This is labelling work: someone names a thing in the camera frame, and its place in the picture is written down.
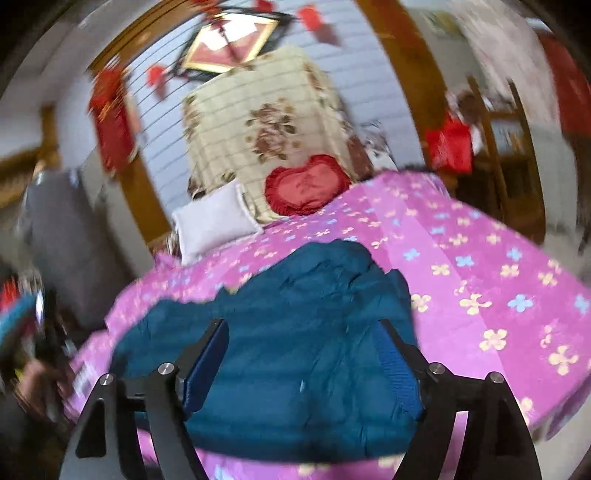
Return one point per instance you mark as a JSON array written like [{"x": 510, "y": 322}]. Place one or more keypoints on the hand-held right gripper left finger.
[{"x": 207, "y": 364}]

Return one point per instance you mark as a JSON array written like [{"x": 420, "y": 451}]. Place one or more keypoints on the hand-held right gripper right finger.
[{"x": 397, "y": 369}]

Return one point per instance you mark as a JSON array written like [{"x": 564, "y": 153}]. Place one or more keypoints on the teal puffer jacket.
[{"x": 295, "y": 332}]

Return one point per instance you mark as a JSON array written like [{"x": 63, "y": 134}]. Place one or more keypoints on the person's left hand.
[{"x": 41, "y": 385}]

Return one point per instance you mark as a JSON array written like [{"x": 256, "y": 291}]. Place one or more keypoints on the grey cabinet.
[{"x": 69, "y": 240}]

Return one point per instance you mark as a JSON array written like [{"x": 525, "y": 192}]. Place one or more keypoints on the pink floral bed sheet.
[{"x": 485, "y": 286}]

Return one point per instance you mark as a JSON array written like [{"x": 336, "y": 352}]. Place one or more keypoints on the white pillow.
[{"x": 212, "y": 226}]

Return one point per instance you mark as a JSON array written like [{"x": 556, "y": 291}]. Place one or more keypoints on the red heart cushion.
[{"x": 307, "y": 184}]

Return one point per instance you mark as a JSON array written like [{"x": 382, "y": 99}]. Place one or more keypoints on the red gift bag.
[{"x": 448, "y": 143}]

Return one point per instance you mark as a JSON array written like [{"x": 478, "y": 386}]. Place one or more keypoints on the wooden chair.
[{"x": 512, "y": 152}]

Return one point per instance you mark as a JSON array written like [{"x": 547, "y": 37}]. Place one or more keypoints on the cream rose print quilt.
[{"x": 268, "y": 115}]

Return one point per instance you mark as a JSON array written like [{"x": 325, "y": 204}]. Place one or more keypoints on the red hanging wall decoration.
[{"x": 113, "y": 120}]

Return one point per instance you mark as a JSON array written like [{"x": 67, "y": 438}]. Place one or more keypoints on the framed wall picture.
[{"x": 231, "y": 44}]

